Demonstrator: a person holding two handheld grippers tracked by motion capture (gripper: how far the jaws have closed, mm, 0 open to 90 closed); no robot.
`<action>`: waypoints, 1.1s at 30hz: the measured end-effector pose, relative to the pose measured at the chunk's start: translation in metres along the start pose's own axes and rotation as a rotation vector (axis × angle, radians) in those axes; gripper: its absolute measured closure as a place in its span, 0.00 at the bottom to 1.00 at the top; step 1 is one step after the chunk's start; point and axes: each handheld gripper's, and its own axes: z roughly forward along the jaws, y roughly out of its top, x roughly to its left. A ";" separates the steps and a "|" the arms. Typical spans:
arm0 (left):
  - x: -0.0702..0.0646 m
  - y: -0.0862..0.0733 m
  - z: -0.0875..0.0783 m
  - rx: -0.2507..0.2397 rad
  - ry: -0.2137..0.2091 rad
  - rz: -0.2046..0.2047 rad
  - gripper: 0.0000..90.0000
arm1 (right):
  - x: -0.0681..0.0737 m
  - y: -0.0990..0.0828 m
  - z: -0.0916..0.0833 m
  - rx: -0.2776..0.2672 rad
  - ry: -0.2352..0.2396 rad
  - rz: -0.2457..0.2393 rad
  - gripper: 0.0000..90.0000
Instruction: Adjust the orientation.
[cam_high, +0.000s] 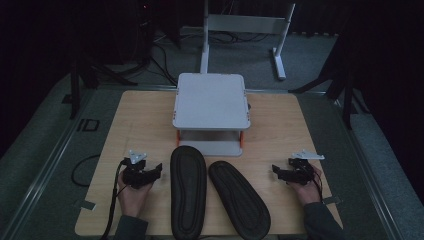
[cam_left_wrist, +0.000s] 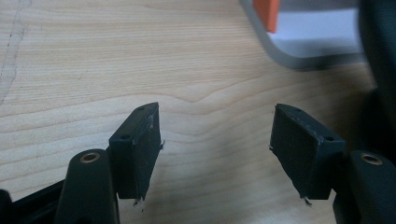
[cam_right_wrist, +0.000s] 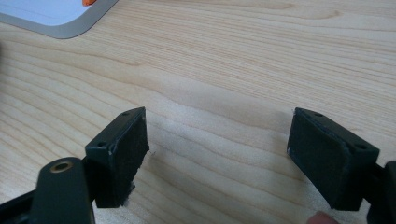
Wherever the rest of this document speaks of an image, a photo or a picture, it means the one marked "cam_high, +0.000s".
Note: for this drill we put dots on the grey tape piece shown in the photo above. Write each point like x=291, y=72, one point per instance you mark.
x=331, y=200
x=87, y=205

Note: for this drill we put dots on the person's right hand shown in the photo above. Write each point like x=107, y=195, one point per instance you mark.
x=308, y=193

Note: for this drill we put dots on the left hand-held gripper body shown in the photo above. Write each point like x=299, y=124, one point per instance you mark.
x=135, y=175

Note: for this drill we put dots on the white two-tier shoe rack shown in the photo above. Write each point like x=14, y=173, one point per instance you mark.
x=210, y=100

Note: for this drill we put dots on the white metal stand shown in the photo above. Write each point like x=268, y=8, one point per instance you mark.
x=245, y=24

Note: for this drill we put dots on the black slipper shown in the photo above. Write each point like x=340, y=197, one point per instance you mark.
x=188, y=190
x=238, y=196

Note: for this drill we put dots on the person's left hand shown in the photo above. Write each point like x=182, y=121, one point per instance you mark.
x=133, y=200

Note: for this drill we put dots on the black tripod stand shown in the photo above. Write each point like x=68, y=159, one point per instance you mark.
x=75, y=90
x=346, y=96

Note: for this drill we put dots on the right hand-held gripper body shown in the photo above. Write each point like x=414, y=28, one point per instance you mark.
x=300, y=173

